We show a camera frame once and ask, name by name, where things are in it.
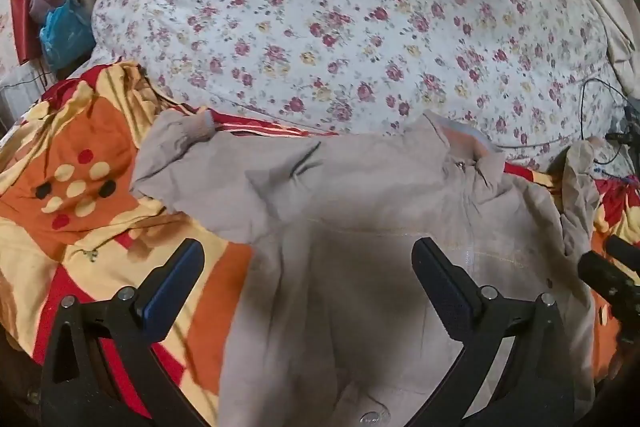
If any blue plastic bag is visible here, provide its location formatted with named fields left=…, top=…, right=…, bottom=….
left=40, top=0, right=96, bottom=70

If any red orange yellow bedsheet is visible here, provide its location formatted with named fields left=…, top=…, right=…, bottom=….
left=0, top=62, right=640, bottom=427

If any beige zip jacket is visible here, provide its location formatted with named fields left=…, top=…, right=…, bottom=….
left=131, top=109, right=608, bottom=427

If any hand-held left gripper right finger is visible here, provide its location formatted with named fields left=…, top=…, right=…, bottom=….
left=411, top=237, right=596, bottom=427

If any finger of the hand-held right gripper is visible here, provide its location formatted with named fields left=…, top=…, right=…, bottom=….
left=577, top=251, right=640, bottom=304
left=604, top=234, right=640, bottom=269

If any white floral quilt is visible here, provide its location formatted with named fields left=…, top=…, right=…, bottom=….
left=92, top=0, right=632, bottom=172

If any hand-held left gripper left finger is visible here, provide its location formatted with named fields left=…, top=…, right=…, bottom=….
left=40, top=238, right=222, bottom=427

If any black cable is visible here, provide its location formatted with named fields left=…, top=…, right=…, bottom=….
left=580, top=77, right=635, bottom=144

